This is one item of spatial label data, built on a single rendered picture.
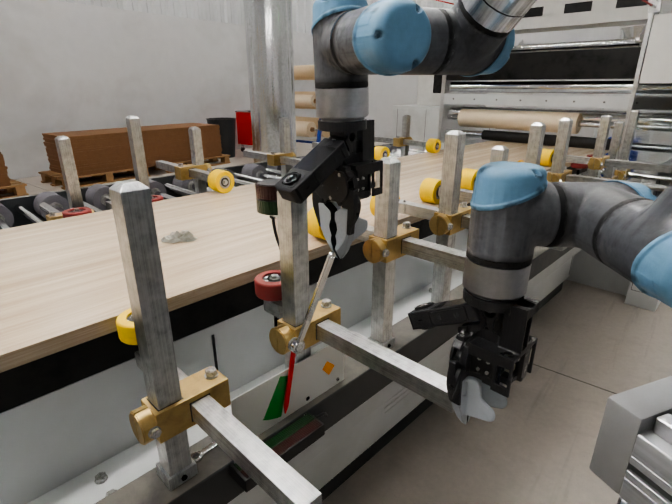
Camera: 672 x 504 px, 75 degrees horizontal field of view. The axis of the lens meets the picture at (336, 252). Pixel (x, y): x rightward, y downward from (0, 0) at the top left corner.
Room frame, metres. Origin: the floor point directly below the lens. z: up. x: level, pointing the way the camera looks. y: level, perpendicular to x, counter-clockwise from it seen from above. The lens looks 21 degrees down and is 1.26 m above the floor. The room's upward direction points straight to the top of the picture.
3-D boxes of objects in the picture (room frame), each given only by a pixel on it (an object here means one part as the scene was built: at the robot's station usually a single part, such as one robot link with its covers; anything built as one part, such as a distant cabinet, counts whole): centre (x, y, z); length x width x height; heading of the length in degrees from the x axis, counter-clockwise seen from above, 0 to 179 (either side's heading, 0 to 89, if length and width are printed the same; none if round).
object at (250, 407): (0.65, 0.07, 0.75); 0.26 x 0.01 x 0.10; 136
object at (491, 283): (0.49, -0.20, 1.05); 0.08 x 0.08 x 0.05
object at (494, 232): (0.49, -0.20, 1.13); 0.09 x 0.08 x 0.11; 90
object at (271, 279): (0.80, 0.12, 0.85); 0.08 x 0.08 x 0.11
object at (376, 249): (0.89, -0.12, 0.95); 0.14 x 0.06 x 0.05; 136
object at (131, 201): (0.51, 0.25, 0.92); 0.04 x 0.04 x 0.48; 46
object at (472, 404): (0.47, -0.19, 0.86); 0.06 x 0.03 x 0.09; 46
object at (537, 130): (1.41, -0.63, 0.92); 0.04 x 0.04 x 0.48; 46
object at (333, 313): (0.71, 0.06, 0.85); 0.14 x 0.06 x 0.05; 136
